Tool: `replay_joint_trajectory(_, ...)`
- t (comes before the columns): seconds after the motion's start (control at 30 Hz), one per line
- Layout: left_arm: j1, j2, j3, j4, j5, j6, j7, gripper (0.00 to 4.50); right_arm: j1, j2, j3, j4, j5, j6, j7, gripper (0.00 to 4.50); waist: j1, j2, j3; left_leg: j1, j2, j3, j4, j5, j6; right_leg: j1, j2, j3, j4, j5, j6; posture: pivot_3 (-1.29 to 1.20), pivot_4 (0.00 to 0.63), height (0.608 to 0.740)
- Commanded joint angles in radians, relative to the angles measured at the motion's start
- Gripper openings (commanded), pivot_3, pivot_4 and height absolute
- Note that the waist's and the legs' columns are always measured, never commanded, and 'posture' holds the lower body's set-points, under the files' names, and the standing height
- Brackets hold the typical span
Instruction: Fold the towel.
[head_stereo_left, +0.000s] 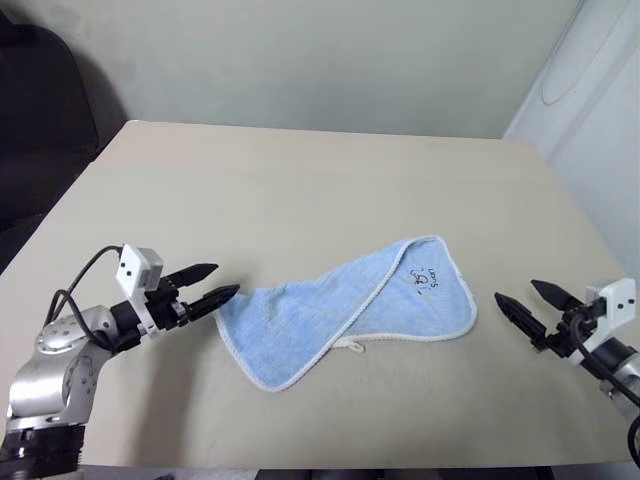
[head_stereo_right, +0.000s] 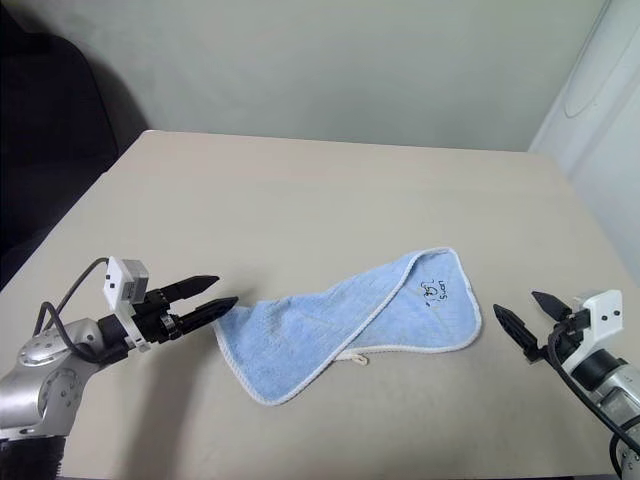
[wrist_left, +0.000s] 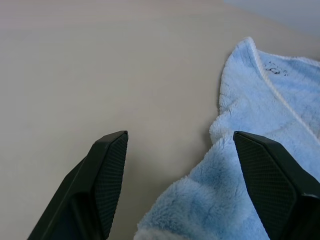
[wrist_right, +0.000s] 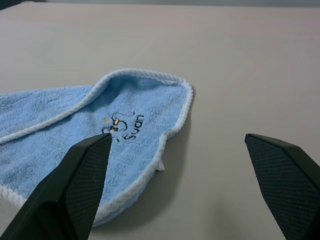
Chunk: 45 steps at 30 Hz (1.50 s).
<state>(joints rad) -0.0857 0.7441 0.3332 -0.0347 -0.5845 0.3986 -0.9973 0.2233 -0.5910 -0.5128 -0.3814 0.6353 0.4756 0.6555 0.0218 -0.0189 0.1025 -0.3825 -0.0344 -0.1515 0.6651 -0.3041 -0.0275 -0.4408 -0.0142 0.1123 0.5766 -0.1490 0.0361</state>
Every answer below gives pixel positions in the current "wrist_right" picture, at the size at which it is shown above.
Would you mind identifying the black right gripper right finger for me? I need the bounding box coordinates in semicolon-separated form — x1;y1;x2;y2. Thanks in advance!
244;133;320;240

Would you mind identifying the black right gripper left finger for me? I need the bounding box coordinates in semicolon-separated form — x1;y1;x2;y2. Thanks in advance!
0;133;113;240

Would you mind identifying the light blue embroidered towel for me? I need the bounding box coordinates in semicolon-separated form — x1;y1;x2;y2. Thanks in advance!
0;67;195;228

